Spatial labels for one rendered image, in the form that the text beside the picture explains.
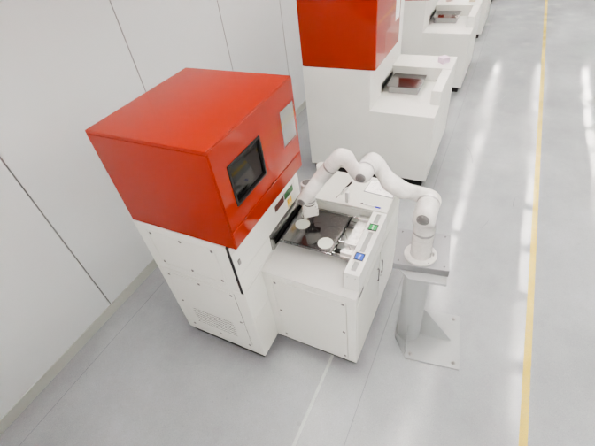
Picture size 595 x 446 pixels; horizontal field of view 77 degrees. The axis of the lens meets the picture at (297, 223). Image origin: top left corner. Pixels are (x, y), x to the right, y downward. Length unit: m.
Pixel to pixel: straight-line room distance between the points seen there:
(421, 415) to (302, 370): 0.83
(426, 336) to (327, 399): 0.86
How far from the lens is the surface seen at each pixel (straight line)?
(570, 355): 3.32
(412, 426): 2.79
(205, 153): 1.64
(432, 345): 3.03
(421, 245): 2.26
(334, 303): 2.31
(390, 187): 2.07
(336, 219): 2.54
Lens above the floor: 2.61
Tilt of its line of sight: 42 degrees down
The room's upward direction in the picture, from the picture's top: 9 degrees counter-clockwise
